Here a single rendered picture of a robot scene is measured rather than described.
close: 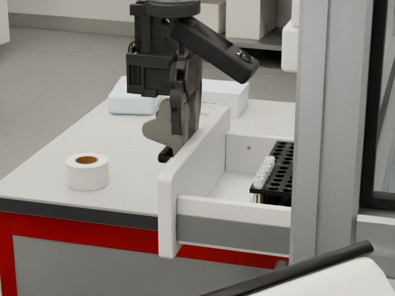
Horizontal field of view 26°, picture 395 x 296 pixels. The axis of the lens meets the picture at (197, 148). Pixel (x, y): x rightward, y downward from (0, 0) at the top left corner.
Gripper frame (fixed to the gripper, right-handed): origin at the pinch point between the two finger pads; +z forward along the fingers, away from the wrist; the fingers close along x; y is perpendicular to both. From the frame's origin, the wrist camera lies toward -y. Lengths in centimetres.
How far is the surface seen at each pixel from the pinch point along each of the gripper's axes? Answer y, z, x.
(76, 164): 23.5, 10.5, -16.1
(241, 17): 81, 63, -384
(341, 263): -28, -29, 81
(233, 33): 85, 73, -385
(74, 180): 23.4, 12.8, -15.1
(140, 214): 10.5, 14.8, -10.0
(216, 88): 12, 9, -60
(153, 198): 10.2, 14.4, -15.2
